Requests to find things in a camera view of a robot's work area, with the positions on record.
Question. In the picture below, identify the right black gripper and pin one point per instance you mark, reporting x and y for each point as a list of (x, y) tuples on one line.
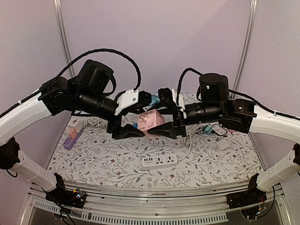
[(179, 120)]

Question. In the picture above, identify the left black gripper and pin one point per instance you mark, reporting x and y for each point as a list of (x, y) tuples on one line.
[(121, 132)]

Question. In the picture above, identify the pink cube socket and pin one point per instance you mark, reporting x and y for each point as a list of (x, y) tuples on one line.
[(148, 120)]

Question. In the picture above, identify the white power strip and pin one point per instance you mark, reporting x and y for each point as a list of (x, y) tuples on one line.
[(159, 162)]

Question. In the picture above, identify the teal small adapter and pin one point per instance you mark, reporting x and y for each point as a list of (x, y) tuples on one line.
[(207, 129)]

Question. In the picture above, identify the salmon small cube adapter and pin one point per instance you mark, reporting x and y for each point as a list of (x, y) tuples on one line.
[(72, 133)]

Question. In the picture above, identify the purple power strip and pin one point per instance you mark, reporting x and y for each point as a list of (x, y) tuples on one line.
[(69, 142)]

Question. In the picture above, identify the white tiger plug adapter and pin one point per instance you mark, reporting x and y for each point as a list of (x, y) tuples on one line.
[(76, 124)]

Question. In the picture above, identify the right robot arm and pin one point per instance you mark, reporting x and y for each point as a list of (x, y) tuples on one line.
[(245, 115)]

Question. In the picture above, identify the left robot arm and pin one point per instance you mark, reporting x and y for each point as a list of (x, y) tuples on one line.
[(84, 92)]

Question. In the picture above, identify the teal power strip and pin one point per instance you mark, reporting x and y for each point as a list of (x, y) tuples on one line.
[(155, 101)]

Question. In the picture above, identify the floral table mat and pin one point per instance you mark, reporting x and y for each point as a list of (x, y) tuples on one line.
[(208, 155)]

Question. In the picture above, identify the white square adapter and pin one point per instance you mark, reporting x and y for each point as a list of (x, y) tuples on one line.
[(223, 145)]

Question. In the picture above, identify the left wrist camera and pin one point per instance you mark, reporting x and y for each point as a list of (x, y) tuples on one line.
[(132, 101)]

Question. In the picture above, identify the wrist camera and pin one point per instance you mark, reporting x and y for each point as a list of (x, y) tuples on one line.
[(166, 99), (132, 101)]

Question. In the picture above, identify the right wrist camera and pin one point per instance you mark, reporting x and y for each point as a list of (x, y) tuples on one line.
[(166, 99)]

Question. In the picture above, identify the aluminium front rail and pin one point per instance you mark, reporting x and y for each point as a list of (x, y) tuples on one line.
[(206, 205)]

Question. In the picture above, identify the left aluminium frame post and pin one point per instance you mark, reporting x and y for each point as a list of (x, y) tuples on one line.
[(61, 29)]

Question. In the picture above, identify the aluminium frame post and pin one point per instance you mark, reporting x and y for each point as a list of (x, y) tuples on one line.
[(246, 45), (61, 29)]

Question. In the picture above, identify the right aluminium frame post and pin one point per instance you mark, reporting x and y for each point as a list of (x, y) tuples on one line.
[(246, 45)]

